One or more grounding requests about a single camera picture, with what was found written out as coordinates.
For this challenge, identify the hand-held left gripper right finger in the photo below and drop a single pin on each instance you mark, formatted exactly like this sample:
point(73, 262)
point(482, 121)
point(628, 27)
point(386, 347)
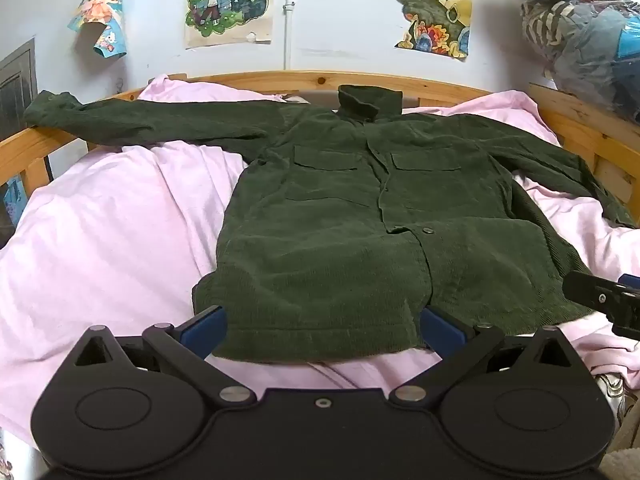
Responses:
point(440, 332)

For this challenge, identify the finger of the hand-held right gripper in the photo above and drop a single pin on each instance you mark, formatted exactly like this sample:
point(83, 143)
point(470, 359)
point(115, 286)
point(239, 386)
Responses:
point(590, 290)

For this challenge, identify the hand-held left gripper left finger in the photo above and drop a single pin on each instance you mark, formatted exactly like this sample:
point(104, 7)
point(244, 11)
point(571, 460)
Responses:
point(205, 332)

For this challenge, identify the plastic bag of clothes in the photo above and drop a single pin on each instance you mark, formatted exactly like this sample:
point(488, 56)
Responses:
point(580, 30)

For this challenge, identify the patterned blanket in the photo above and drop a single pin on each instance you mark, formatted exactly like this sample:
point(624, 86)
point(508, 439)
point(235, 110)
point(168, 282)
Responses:
point(612, 400)

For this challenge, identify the pink bed sheet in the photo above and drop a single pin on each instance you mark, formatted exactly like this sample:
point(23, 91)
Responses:
point(110, 220)

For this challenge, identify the small blue poster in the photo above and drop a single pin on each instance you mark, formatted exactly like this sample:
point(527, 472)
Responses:
point(12, 200)

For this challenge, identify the white patterned cloth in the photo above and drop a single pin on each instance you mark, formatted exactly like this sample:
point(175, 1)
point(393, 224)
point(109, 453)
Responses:
point(296, 99)

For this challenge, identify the brown wooden door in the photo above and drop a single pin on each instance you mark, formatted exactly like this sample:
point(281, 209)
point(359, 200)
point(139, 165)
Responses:
point(17, 90)

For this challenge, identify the cartoon landscape poster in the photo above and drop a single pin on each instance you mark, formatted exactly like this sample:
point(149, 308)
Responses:
point(430, 5)

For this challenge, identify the blond cartoon character poster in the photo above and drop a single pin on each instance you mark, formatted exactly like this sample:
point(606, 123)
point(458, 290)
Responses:
point(225, 0)

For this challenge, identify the curled cartoon girl poster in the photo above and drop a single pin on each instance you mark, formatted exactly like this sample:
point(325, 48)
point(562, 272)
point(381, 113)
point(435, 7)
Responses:
point(100, 10)

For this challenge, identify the wooden bed frame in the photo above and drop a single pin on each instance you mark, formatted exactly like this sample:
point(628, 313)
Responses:
point(310, 80)

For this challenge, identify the white wall pipe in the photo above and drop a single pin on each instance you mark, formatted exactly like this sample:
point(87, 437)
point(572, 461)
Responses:
point(288, 35)

